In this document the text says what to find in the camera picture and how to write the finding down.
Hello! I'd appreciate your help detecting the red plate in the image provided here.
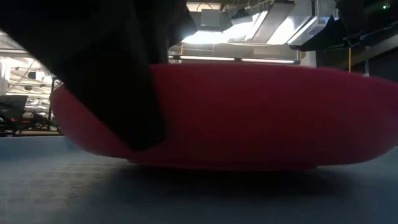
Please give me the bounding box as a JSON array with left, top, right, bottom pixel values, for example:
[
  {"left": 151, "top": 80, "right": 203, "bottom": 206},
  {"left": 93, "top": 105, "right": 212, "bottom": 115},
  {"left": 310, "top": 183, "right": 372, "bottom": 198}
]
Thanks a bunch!
[{"left": 49, "top": 63, "right": 398, "bottom": 171}]

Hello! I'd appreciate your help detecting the long ceiling light tube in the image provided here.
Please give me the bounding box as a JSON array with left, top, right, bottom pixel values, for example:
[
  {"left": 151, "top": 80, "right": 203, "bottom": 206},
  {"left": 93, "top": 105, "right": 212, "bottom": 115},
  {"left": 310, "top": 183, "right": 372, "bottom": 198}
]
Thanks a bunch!
[{"left": 169, "top": 55, "right": 300, "bottom": 65}]

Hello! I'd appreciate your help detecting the dark computer monitor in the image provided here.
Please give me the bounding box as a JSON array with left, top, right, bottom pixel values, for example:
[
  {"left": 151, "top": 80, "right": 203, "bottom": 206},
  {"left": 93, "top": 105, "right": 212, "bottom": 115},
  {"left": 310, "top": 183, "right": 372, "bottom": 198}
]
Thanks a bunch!
[{"left": 0, "top": 95, "right": 29, "bottom": 123}]

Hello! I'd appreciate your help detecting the grey ceiling box unit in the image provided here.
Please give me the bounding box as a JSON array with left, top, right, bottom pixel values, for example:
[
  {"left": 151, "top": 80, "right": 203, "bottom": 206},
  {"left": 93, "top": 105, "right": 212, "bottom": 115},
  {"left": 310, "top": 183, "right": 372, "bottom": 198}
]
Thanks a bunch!
[{"left": 200, "top": 8, "right": 233, "bottom": 32}]

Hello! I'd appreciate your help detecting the silver square air duct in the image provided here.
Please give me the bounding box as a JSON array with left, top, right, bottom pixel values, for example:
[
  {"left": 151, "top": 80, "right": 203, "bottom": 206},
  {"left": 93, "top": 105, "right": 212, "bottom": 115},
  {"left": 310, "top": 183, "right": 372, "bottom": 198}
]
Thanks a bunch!
[{"left": 251, "top": 0, "right": 338, "bottom": 47}]

